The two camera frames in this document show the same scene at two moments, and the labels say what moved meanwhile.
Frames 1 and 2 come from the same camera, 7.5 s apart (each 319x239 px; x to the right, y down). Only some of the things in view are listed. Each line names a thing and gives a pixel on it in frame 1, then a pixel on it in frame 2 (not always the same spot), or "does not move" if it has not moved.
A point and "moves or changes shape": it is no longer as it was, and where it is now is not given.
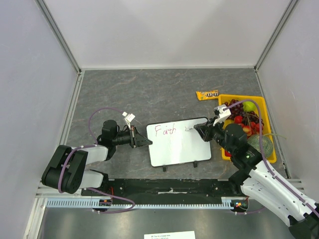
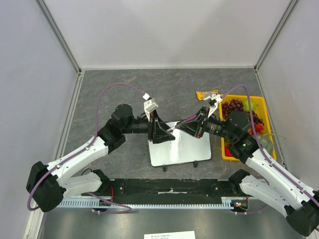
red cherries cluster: [250, 129] does not move
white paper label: [181, 235] does not move
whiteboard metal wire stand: [195, 165] does not move
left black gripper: [136, 139] -> [160, 135]
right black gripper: [208, 130] -> [201, 125]
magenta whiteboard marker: [187, 128] moves or changes shape
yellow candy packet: [203, 94] does not move
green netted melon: [254, 140] does not move
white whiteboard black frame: [172, 144] does not move
